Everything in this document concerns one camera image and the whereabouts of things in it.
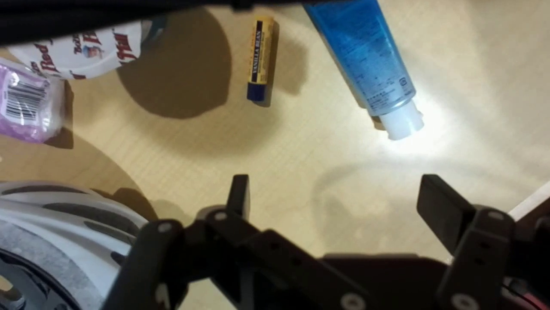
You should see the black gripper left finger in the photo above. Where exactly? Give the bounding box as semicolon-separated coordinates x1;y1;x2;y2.
102;174;368;310

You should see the white round labelled lid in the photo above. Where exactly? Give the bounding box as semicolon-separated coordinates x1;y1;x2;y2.
9;19;153;79

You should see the yellow lip balm tube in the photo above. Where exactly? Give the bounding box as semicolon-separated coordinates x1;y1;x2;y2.
246;15;277;103

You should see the black overhead bar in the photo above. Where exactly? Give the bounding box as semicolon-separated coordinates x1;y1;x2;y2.
0;0;322;46

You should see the pink plastic package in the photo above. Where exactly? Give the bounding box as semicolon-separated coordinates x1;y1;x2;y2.
0;58;66;143

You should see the white grey bicycle helmet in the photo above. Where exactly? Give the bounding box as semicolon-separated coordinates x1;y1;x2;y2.
0;180;148;310

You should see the blue tube white cap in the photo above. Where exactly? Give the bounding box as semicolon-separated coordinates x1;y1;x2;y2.
304;0;425;139

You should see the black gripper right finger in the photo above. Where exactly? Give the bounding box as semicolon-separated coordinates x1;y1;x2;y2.
416;174;550;310

